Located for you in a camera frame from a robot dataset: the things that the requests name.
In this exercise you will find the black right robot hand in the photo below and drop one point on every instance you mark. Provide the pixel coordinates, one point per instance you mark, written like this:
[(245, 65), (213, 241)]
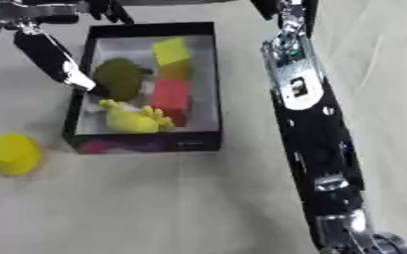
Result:
[(268, 8)]

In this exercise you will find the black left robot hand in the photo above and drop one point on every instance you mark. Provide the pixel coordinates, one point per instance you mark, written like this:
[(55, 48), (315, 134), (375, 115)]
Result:
[(42, 54)]

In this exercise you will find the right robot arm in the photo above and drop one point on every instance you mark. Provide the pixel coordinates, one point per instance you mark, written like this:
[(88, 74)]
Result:
[(317, 139)]

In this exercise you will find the black box white inside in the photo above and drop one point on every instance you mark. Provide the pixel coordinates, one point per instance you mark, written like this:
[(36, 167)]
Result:
[(204, 89)]

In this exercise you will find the dark green round toy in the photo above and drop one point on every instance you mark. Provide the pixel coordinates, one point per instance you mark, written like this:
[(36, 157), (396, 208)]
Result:
[(118, 79)]

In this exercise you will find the yellow cylinder block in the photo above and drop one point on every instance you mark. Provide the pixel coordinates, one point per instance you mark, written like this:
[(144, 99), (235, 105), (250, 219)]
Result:
[(16, 153)]

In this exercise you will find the yellow rectangular block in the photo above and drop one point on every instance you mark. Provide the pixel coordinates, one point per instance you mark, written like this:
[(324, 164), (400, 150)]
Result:
[(171, 56)]

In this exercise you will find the yellow soft toy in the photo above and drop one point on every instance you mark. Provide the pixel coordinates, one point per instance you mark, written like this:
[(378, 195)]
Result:
[(131, 120)]

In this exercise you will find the red rectangular block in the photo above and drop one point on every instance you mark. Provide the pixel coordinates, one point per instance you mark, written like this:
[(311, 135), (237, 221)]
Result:
[(171, 99)]

